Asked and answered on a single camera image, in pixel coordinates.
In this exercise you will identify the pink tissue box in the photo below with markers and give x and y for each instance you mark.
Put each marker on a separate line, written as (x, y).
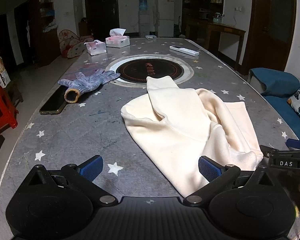
(117, 38)

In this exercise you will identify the water dispenser with blue bottle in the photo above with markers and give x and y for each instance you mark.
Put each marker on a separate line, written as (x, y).
(144, 19)

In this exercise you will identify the round induction hotpot cooker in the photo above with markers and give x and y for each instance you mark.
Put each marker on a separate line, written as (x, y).
(135, 69)

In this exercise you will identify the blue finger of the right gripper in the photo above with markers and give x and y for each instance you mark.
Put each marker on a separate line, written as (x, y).
(293, 143)

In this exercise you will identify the blue sofa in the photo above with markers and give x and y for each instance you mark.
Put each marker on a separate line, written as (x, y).
(277, 87)

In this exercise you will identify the dark wooden shelf cabinet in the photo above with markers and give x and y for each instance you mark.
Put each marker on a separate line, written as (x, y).
(37, 32)

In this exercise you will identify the white remote control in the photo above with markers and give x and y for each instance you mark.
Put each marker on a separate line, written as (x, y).
(185, 51)

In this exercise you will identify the black smartphone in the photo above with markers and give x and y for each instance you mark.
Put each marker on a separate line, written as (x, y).
(55, 103)

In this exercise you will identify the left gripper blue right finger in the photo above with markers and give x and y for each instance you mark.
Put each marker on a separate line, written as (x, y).
(213, 171)

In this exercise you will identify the white refrigerator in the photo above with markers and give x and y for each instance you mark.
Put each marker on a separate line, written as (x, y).
(164, 18)

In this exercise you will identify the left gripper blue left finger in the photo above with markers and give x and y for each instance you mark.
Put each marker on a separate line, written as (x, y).
(87, 171)

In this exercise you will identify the red plastic stool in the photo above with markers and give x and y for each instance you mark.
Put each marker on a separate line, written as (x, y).
(8, 112)

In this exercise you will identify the cream sweatshirt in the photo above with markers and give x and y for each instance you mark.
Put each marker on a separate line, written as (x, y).
(175, 127)

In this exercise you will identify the blue knit work glove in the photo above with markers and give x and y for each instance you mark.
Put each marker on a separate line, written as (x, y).
(83, 84)

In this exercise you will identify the small teal packet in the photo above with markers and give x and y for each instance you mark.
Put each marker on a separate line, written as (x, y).
(150, 37)

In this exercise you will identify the dark wooden side table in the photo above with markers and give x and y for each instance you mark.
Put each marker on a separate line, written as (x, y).
(219, 35)

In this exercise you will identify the small pink tissue pack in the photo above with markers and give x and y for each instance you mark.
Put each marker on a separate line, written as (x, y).
(96, 47)

